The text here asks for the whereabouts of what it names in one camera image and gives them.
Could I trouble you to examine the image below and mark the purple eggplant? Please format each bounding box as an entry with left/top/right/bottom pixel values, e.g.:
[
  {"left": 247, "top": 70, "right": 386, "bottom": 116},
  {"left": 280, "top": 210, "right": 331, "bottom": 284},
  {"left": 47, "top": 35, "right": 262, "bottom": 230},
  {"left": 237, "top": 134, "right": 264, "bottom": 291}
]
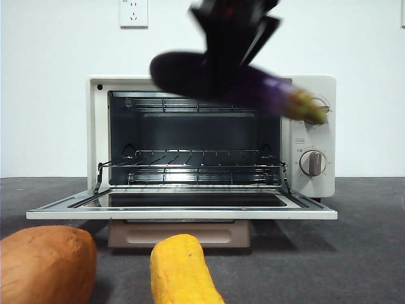
[{"left": 149, "top": 51, "right": 328, "bottom": 125}]

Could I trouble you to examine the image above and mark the glass oven door beige handle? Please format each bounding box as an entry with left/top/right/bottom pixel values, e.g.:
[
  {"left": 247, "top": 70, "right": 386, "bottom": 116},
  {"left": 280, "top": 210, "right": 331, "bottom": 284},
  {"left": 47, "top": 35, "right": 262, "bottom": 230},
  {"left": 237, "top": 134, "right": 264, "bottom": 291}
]
[{"left": 26, "top": 186, "right": 339, "bottom": 250}]

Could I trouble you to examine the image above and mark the cream white toaster oven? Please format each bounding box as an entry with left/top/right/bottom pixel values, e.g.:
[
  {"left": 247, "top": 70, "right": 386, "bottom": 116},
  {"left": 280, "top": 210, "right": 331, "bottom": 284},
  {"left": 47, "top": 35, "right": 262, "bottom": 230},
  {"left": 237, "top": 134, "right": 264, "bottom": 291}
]
[{"left": 87, "top": 74, "right": 337, "bottom": 203}]

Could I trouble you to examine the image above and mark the beige temperature knob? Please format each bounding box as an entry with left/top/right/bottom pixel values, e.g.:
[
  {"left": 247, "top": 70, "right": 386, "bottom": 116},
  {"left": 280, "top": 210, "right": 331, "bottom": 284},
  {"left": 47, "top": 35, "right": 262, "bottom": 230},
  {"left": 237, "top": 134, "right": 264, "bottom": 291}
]
[{"left": 311, "top": 96, "right": 333, "bottom": 117}]

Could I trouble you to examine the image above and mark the beige timer knob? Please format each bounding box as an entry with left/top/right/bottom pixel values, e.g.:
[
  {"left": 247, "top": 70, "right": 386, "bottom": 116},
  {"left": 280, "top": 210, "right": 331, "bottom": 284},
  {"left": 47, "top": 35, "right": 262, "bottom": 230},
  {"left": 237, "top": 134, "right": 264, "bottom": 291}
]
[{"left": 299, "top": 151, "right": 328, "bottom": 177}]

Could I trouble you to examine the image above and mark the yellow corn cob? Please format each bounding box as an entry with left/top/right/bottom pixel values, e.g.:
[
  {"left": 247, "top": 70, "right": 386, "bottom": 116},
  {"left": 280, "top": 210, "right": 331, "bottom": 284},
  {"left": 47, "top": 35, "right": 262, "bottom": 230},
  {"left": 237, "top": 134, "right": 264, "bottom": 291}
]
[{"left": 149, "top": 234, "right": 225, "bottom": 304}]

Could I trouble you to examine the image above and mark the orange-brown sweet potato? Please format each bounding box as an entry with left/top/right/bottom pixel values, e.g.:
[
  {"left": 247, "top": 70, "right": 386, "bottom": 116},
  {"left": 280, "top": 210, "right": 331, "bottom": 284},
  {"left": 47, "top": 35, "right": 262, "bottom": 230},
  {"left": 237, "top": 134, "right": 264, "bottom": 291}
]
[{"left": 0, "top": 225, "right": 97, "bottom": 304}]

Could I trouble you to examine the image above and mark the white wall socket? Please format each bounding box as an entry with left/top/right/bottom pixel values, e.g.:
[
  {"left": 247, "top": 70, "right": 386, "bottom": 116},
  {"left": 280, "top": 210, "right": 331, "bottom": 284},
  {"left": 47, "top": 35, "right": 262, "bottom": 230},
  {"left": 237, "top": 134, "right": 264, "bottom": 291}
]
[{"left": 120, "top": 0, "right": 149, "bottom": 29}]

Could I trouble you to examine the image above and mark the metal wire oven rack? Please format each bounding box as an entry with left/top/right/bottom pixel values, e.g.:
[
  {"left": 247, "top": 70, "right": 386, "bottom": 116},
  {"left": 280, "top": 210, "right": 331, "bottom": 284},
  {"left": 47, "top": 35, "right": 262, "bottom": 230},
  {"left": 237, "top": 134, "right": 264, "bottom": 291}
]
[{"left": 97, "top": 149, "right": 287, "bottom": 169}]

